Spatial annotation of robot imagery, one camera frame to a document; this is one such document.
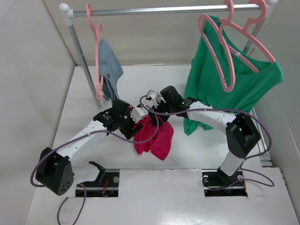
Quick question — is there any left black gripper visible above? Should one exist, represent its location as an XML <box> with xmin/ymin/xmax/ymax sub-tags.
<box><xmin>119</xmin><ymin>108</ymin><xmax>143</xmax><ymax>139</ymax></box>

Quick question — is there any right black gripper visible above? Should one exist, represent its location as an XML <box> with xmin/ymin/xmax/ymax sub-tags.
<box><xmin>148</xmin><ymin>97</ymin><xmax>175</xmax><ymax>127</ymax></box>

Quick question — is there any red t shirt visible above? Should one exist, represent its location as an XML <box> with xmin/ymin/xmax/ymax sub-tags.
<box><xmin>134</xmin><ymin>115</ymin><xmax>174</xmax><ymax>160</ymax></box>

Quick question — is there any pink hanger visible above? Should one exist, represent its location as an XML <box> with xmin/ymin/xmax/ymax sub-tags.
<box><xmin>86</xmin><ymin>4</ymin><xmax>104</xmax><ymax>100</ymax></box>
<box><xmin>218</xmin><ymin>0</ymin><xmax>277</xmax><ymax>64</ymax></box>
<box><xmin>198</xmin><ymin>0</ymin><xmax>236</xmax><ymax>92</ymax></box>

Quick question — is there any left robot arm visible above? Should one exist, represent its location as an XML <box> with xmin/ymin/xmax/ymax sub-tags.
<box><xmin>35</xmin><ymin>100</ymin><xmax>148</xmax><ymax>196</ymax></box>

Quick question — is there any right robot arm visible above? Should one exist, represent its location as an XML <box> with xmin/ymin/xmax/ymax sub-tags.
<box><xmin>146</xmin><ymin>86</ymin><xmax>261</xmax><ymax>187</ymax></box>

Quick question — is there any green t shirt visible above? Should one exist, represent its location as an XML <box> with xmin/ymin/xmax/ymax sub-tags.
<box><xmin>182</xmin><ymin>15</ymin><xmax>284</xmax><ymax>136</ymax></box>

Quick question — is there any blue denim garment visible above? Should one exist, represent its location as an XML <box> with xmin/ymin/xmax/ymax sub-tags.
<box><xmin>98</xmin><ymin>39</ymin><xmax>123</xmax><ymax>104</ymax></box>

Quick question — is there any metal clothes rack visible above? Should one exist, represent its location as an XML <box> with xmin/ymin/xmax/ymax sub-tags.
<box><xmin>59</xmin><ymin>0</ymin><xmax>277</xmax><ymax>108</ymax></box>

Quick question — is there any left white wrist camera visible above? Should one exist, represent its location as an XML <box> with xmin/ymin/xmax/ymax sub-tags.
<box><xmin>130</xmin><ymin>107</ymin><xmax>148</xmax><ymax>124</ymax></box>

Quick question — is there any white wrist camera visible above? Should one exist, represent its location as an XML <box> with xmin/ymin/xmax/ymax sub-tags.
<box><xmin>130</xmin><ymin>107</ymin><xmax>148</xmax><ymax>124</ymax></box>
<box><xmin>146</xmin><ymin>90</ymin><xmax>165</xmax><ymax>108</ymax></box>

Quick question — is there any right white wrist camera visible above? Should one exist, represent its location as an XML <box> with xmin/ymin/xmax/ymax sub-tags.
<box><xmin>146</xmin><ymin>90</ymin><xmax>165</xmax><ymax>108</ymax></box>

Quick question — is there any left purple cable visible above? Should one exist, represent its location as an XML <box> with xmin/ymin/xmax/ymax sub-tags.
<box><xmin>30</xmin><ymin>103</ymin><xmax>166</xmax><ymax>225</ymax></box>

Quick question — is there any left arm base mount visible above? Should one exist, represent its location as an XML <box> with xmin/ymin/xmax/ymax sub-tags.
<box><xmin>82</xmin><ymin>161</ymin><xmax>120</xmax><ymax>198</ymax></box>

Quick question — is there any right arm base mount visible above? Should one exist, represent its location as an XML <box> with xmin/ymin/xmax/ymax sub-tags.
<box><xmin>202</xmin><ymin>169</ymin><xmax>248</xmax><ymax>197</ymax></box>

